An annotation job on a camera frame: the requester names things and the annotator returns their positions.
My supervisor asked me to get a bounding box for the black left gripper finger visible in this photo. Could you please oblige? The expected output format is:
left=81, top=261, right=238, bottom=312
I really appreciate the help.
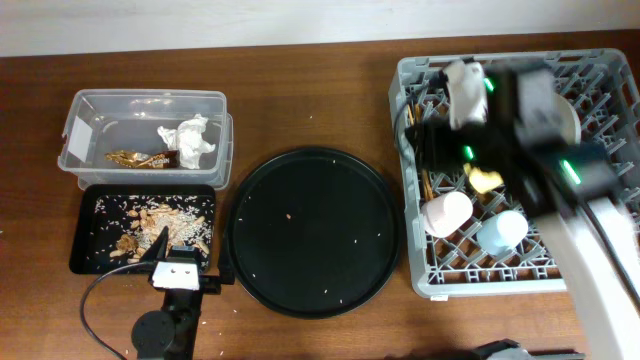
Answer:
left=140, top=226, right=169, bottom=262
left=217, top=232, right=235, bottom=285

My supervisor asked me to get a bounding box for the grey plate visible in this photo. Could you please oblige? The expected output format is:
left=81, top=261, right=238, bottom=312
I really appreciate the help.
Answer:
left=554, top=94, right=581, bottom=144

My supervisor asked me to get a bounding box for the light blue cup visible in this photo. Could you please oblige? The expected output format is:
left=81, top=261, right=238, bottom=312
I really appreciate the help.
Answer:
left=476, top=210, right=529, bottom=256

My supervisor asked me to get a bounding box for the yellow bowl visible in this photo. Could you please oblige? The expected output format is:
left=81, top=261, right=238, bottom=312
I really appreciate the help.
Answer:
left=463, top=163, right=504, bottom=194

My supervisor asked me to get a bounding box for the food scraps pile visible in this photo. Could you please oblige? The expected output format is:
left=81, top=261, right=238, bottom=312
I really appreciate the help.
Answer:
left=87, top=195, right=215, bottom=267

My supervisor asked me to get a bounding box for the pink cup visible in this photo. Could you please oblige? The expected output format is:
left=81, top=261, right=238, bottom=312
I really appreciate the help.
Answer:
left=420, top=191, right=473, bottom=238

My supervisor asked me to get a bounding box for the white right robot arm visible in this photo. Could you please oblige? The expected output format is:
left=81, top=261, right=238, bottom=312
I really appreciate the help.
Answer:
left=393, top=58, right=639, bottom=359

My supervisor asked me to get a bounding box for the black rectangular tray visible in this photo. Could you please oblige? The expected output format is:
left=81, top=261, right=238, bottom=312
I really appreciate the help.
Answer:
left=69, top=184, right=216, bottom=274

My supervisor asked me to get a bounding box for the clear plastic bin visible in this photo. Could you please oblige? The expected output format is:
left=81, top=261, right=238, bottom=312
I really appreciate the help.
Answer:
left=57, top=89, right=234, bottom=190

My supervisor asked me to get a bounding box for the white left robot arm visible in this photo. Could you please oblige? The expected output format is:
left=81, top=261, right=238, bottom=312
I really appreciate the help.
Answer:
left=79, top=227, right=235, bottom=359

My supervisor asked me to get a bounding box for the wooden chopstick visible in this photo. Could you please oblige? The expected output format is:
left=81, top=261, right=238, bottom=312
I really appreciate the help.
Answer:
left=407, top=104, right=423, bottom=126
left=421, top=169, right=434, bottom=202

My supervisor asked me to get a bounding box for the grey dishwasher rack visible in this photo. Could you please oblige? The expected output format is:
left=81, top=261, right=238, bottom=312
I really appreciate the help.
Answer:
left=389, top=48, right=639, bottom=300

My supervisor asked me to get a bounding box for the white napkin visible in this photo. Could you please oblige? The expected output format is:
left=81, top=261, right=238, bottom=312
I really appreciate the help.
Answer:
left=157, top=114, right=216, bottom=170

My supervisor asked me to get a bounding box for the round black tray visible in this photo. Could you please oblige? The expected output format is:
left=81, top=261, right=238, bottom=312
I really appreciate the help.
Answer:
left=224, top=147, right=405, bottom=319

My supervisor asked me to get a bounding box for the gold brown snack wrapper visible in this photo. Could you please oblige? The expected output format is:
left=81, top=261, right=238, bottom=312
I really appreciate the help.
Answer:
left=105, top=150, right=179, bottom=169

